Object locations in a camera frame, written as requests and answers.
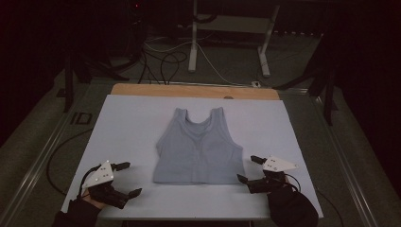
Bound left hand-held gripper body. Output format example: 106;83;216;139
80;160;131;210

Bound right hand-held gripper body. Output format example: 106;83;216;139
247;155;299;195

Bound grey-blue tank top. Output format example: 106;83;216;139
152;106;246;185

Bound person's left hand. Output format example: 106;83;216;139
81;193;107;211

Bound person's right hand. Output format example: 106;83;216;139
268;176;304;209

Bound white board mat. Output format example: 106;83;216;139
61;94;324;220

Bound black stand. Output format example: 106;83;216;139
273;33;339;127
56;51;131;114

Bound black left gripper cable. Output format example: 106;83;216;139
45;127;95;197

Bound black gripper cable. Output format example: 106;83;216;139
45;127;95;197
285;173;345;227

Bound aluminium rail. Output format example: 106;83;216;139
0;80;112;227
278;88;381;227

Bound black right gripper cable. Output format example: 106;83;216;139
285;173;345;227

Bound black floor cables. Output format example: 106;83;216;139
137;46;189;86

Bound white floor cable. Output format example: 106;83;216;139
144;37;253;87

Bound white metal stand frame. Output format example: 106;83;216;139
187;0;281;79

